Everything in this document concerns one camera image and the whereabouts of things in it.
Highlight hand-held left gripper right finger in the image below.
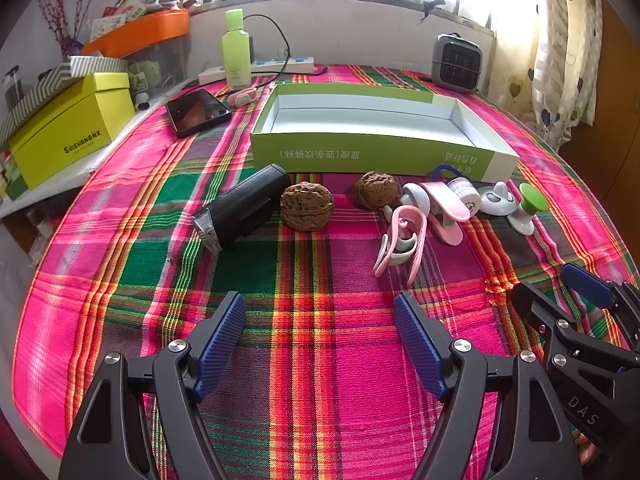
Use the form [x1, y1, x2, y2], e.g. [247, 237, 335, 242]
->
[393, 291, 583, 480]

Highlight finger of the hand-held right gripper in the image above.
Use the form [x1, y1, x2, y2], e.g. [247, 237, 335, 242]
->
[560, 261, 640, 353]
[510, 281, 640, 391]

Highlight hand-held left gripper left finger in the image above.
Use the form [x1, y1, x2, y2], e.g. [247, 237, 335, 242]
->
[59, 290, 247, 480]

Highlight pink white clip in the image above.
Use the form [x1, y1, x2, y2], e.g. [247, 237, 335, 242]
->
[373, 205, 427, 287]

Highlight green white mushroom toy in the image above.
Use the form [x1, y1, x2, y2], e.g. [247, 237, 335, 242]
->
[505, 182, 549, 236]

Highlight white grey knob toy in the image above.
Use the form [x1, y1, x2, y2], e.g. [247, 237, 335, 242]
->
[478, 181, 518, 216]

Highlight small clear white jar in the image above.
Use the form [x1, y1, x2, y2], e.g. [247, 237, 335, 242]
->
[446, 176, 482, 216]

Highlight black flashlight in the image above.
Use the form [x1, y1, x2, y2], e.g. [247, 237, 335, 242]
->
[192, 164, 292, 255]

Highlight blue braided cord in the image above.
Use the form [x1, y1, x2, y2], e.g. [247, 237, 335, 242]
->
[425, 162, 471, 181]

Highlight brown walnut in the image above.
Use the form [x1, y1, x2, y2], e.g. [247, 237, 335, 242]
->
[354, 170, 402, 209]
[280, 182, 335, 232]

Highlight green white cardboard box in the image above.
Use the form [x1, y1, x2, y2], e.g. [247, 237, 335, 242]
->
[249, 82, 521, 183]

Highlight pink green plaid blanket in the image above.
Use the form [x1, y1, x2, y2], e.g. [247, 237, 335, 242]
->
[12, 62, 640, 480]

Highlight brown wooden cabinet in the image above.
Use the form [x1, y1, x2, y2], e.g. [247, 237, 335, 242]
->
[557, 0, 640, 221]

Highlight heart print curtain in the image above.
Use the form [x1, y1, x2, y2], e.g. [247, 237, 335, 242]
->
[530, 0, 603, 147]

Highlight black smartphone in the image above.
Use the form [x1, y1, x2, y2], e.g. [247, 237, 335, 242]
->
[165, 87, 232, 139]

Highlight grey space heater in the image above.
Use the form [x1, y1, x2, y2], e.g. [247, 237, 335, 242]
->
[430, 33, 484, 96]

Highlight small pink case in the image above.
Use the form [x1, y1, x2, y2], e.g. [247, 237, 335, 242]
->
[227, 86, 259, 107]

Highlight yellow green box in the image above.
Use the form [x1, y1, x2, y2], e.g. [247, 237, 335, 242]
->
[9, 72, 137, 191]

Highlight green plush toy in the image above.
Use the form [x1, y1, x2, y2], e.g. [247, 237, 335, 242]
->
[129, 60, 161, 92]

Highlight clear storage bin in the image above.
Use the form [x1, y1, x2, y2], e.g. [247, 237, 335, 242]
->
[125, 40, 193, 93]

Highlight light green bottle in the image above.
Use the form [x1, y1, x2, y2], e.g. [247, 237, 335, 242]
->
[221, 9, 251, 88]

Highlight white power strip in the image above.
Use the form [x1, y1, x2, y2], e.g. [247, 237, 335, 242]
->
[198, 56, 317, 86]

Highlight grey white striped box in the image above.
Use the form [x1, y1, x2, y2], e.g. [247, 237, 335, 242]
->
[0, 56, 130, 146]

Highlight orange bin lid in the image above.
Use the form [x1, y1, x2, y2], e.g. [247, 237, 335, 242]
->
[80, 9, 191, 59]

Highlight dark glass jar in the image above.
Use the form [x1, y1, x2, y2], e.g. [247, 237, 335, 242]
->
[2, 66, 23, 111]

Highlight red berry branches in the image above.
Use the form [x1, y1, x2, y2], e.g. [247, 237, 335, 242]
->
[37, 0, 93, 56]

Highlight colourful card packets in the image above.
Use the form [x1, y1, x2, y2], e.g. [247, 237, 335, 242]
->
[89, 0, 148, 41]

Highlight black window handle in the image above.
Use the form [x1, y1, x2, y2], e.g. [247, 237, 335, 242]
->
[419, 0, 447, 25]

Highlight black cable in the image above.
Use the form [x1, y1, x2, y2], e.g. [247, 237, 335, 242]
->
[242, 14, 328, 81]

